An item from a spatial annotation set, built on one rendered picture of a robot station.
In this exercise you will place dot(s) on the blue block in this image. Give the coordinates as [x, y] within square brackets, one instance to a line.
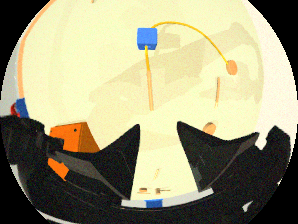
[147, 36]

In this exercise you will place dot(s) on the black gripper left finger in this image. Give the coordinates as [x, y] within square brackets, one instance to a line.
[114, 165]

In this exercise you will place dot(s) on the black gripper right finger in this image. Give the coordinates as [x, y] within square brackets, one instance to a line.
[208, 155]

